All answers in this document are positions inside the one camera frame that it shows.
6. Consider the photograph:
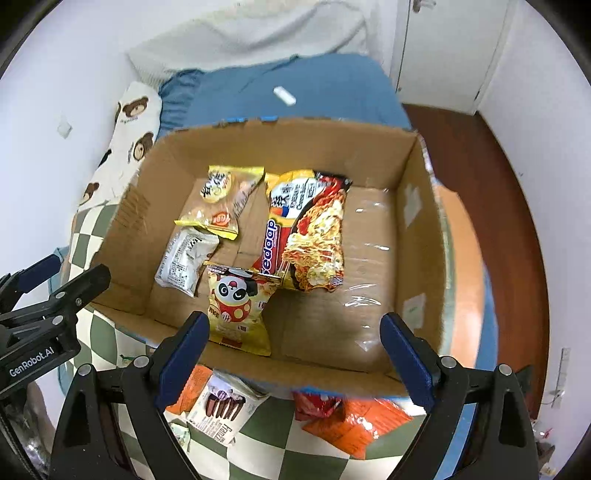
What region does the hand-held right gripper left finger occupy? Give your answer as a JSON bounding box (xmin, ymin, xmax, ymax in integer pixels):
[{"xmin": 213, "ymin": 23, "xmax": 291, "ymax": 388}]
[{"xmin": 48, "ymin": 311, "xmax": 211, "ymax": 480}]

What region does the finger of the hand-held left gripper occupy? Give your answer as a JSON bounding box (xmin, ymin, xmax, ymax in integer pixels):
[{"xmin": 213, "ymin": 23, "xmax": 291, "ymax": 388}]
[
  {"xmin": 0, "ymin": 264, "xmax": 112, "ymax": 343},
  {"xmin": 0, "ymin": 255, "xmax": 63, "ymax": 315}
]

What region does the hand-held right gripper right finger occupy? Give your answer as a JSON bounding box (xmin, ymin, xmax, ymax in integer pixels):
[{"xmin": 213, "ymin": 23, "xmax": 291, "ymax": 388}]
[{"xmin": 379, "ymin": 312, "xmax": 541, "ymax": 480}]

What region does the orange snack packet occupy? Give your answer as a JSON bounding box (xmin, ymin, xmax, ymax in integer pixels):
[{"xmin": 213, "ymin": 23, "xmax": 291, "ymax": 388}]
[
  {"xmin": 165, "ymin": 364, "xmax": 215, "ymax": 416},
  {"xmin": 302, "ymin": 398, "xmax": 414, "ymax": 461}
]

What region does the white chocolate biscuit packet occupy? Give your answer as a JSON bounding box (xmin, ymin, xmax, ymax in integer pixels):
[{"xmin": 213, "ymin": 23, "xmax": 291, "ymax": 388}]
[{"xmin": 186, "ymin": 371, "xmax": 271, "ymax": 446}]

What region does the cardboard box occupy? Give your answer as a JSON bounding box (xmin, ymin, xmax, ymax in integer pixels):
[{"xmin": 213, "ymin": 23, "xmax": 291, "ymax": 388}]
[{"xmin": 90, "ymin": 117, "xmax": 451, "ymax": 400}]

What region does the red snack packet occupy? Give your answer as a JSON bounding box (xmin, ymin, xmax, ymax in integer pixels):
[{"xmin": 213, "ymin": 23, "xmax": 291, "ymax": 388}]
[{"xmin": 293, "ymin": 390, "xmax": 345, "ymax": 422}]

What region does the yellow panda snack packet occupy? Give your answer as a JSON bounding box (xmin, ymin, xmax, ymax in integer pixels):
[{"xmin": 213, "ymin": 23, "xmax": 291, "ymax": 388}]
[{"xmin": 203, "ymin": 263, "xmax": 280, "ymax": 357}]

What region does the white grey snack packet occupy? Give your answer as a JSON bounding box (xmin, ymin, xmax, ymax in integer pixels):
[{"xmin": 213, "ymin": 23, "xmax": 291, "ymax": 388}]
[{"xmin": 154, "ymin": 226, "xmax": 220, "ymax": 297}]

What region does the green white checkered mat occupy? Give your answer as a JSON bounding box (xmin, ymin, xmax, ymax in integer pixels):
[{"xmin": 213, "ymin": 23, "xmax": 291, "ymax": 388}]
[{"xmin": 58, "ymin": 185, "xmax": 490, "ymax": 480}]

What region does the clear plastic wrapper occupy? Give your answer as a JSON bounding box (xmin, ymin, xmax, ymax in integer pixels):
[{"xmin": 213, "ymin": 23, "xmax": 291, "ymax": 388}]
[{"xmin": 531, "ymin": 418, "xmax": 561, "ymax": 450}]

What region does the yellow chips packet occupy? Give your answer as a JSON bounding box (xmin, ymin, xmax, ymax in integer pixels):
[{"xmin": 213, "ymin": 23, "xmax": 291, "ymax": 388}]
[{"xmin": 174, "ymin": 165, "xmax": 265, "ymax": 241}]

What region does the instant noodle packet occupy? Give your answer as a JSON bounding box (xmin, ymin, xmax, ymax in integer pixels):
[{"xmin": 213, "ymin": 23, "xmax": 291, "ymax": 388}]
[{"xmin": 252, "ymin": 168, "xmax": 352, "ymax": 293}]

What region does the bear print pillow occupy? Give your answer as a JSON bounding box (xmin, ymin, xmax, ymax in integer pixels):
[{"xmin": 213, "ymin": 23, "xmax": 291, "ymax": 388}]
[{"xmin": 76, "ymin": 82, "xmax": 162, "ymax": 208}]

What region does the grey textured pillow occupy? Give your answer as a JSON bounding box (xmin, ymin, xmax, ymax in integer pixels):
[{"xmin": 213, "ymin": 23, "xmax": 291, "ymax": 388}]
[{"xmin": 127, "ymin": 0, "xmax": 370, "ymax": 88}]

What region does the white door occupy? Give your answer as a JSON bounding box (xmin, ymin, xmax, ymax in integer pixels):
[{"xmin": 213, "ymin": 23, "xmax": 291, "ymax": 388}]
[{"xmin": 397, "ymin": 0, "xmax": 513, "ymax": 114}]

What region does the white wall outlet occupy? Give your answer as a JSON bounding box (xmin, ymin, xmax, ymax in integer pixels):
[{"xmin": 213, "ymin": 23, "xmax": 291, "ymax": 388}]
[{"xmin": 556, "ymin": 348, "xmax": 571, "ymax": 393}]

